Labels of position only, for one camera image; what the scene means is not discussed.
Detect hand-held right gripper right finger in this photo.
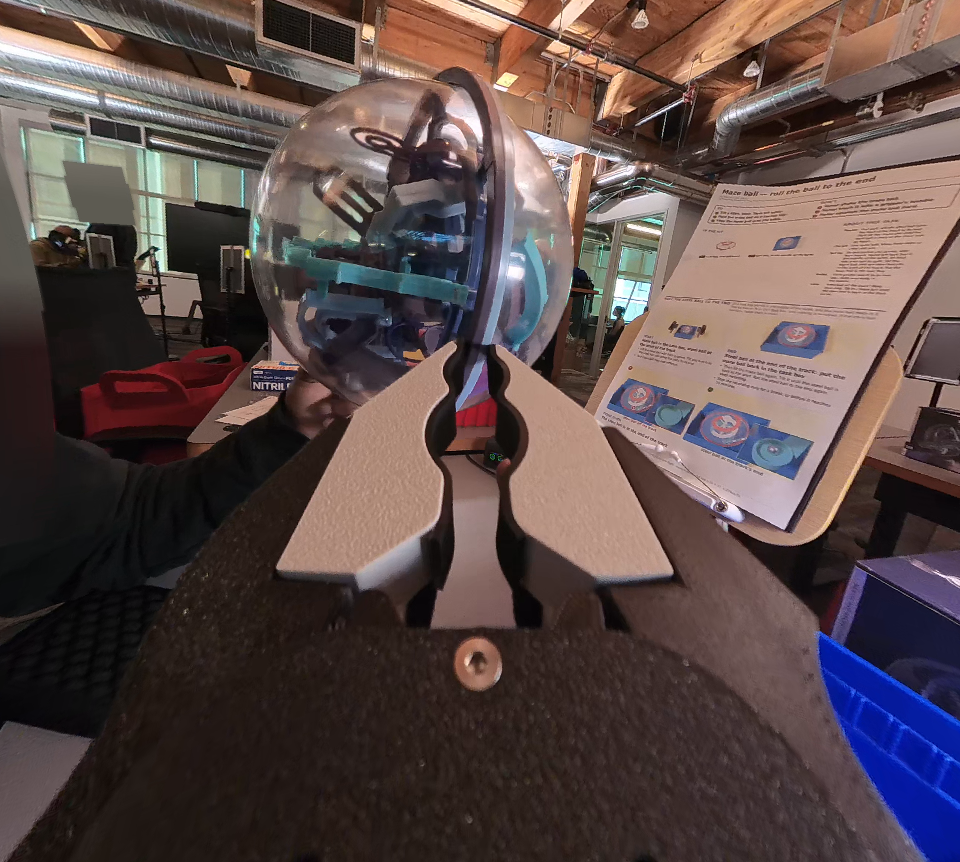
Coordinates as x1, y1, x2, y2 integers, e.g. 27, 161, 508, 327
488, 348, 676, 590

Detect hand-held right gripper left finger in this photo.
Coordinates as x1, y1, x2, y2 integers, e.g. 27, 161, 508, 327
278, 342, 459, 608

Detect clear maze ball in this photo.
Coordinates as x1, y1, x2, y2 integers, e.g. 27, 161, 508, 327
249, 67, 574, 405

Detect person's left forearm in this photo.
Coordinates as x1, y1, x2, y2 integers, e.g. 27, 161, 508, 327
0, 405, 324, 615

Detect maze ball box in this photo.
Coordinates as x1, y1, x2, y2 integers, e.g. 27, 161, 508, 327
833, 550, 960, 713

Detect person's left hand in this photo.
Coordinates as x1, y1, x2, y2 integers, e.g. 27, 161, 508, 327
282, 375, 354, 440

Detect glove box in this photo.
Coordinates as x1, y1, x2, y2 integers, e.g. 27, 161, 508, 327
251, 360, 301, 398

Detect red carry bag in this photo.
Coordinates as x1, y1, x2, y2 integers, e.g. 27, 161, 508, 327
83, 345, 244, 443

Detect instruction sheet board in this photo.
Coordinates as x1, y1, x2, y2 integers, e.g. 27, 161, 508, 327
588, 157, 960, 548

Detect black mesh chair seat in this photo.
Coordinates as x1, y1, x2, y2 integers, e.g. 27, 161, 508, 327
0, 585, 174, 735

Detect blue plastic tray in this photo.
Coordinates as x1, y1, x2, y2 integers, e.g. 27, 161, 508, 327
818, 633, 960, 862

